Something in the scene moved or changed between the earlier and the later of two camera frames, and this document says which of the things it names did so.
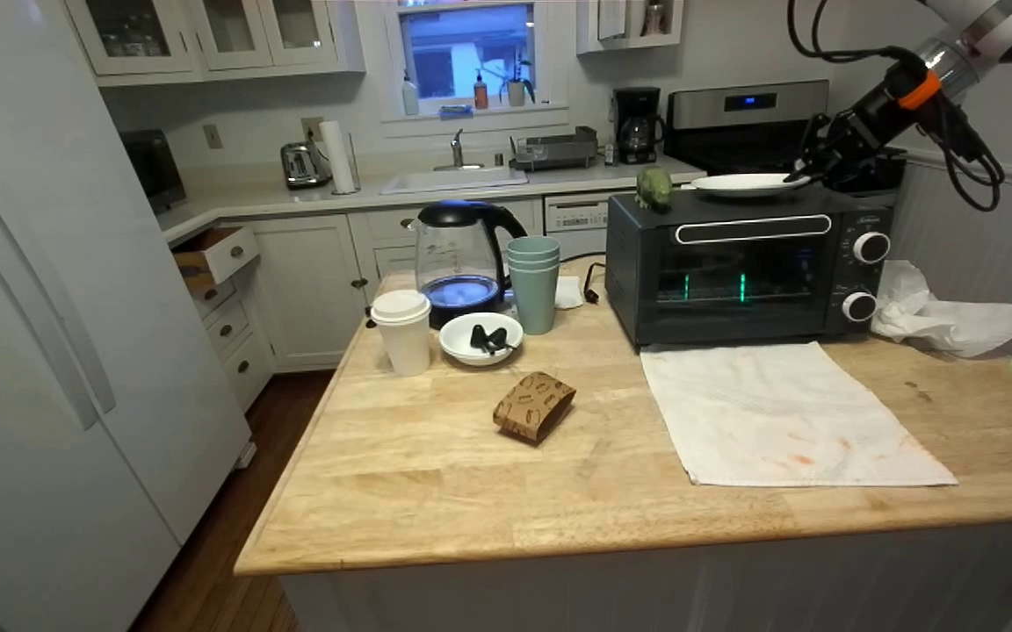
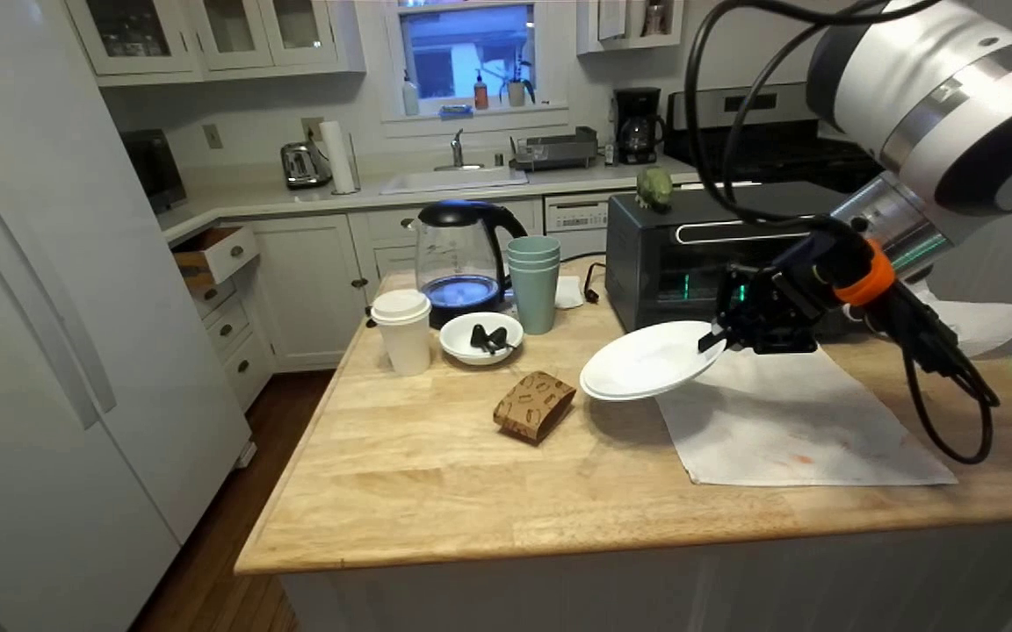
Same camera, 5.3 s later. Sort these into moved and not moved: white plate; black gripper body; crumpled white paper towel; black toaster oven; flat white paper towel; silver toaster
Moved: white plate; black gripper body
Not moved: black toaster oven; flat white paper towel; silver toaster; crumpled white paper towel
